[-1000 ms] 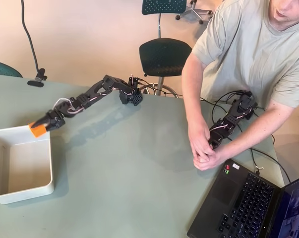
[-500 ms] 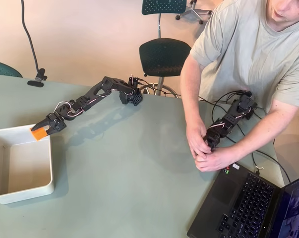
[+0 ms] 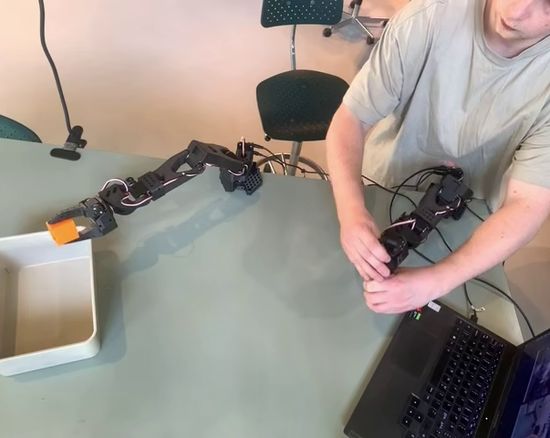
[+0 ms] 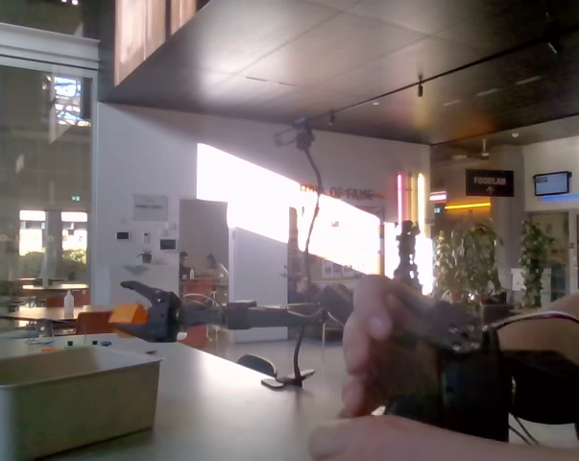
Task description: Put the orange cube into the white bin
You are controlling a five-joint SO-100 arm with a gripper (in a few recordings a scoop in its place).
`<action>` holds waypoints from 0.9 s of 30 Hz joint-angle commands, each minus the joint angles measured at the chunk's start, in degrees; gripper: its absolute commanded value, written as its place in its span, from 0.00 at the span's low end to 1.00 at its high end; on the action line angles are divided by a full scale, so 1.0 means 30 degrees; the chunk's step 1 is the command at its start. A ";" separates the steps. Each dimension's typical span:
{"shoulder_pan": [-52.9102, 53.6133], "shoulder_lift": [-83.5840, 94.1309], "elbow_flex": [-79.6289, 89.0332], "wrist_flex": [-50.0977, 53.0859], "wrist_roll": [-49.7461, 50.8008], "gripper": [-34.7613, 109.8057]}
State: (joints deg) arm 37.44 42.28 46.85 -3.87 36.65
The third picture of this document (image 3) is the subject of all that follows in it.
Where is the orange cube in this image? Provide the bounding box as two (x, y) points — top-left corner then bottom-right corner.
(46, 218), (81, 248)

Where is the black leader arm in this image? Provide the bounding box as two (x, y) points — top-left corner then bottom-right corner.
(377, 164), (475, 276)

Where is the bare left forearm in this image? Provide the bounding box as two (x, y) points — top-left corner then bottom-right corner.
(431, 175), (550, 302)

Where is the bare right forearm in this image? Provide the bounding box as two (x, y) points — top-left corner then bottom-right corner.
(325, 105), (380, 229)

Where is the white plastic bin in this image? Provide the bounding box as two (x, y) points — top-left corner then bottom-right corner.
(0, 230), (101, 378)

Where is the person's right hand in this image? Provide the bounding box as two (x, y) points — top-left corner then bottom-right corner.
(339, 217), (395, 280)

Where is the person's left hand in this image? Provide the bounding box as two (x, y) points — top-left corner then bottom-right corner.
(364, 268), (442, 317)

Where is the dark teal perforated chair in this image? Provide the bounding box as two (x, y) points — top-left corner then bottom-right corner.
(254, 0), (351, 182)

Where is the grey office chair base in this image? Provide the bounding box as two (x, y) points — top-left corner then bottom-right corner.
(322, 0), (390, 46)

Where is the man in grey t-shirt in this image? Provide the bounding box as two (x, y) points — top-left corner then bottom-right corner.
(342, 0), (550, 215)

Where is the black laptop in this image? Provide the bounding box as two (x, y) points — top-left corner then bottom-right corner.
(344, 300), (550, 438)

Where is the black gooseneck clamp mount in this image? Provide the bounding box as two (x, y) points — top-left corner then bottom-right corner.
(37, 0), (88, 161)

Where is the black cable white tag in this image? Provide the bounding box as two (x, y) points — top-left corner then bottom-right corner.
(463, 281), (486, 323)

